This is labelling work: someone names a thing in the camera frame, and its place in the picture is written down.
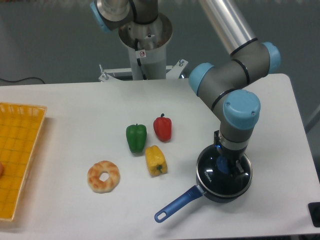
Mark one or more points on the green bell pepper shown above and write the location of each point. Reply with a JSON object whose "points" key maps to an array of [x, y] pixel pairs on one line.
{"points": [[136, 136]]}

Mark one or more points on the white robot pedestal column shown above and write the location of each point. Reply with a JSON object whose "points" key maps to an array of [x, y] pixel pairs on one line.
{"points": [[147, 47]]}

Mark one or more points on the yellow plastic basket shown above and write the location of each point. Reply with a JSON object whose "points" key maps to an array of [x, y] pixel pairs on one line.
{"points": [[20, 126]]}

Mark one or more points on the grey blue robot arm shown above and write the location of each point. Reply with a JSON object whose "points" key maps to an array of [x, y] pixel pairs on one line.
{"points": [[222, 88]]}

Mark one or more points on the black device at table edge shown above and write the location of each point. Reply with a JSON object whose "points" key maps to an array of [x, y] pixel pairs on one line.
{"points": [[314, 210]]}

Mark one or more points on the glass pot lid blue knob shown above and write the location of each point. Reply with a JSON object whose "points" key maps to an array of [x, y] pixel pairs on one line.
{"points": [[221, 187]]}

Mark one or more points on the yellow bell pepper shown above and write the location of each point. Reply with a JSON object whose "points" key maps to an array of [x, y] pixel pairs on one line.
{"points": [[155, 161]]}

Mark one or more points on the red bell pepper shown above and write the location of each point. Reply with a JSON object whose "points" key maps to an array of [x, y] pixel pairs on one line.
{"points": [[163, 128]]}

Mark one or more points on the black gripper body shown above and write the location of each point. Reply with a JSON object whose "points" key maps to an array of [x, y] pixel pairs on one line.
{"points": [[229, 152]]}

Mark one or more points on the blue saucepan with handle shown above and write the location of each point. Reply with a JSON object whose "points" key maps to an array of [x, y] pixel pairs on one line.
{"points": [[191, 194]]}

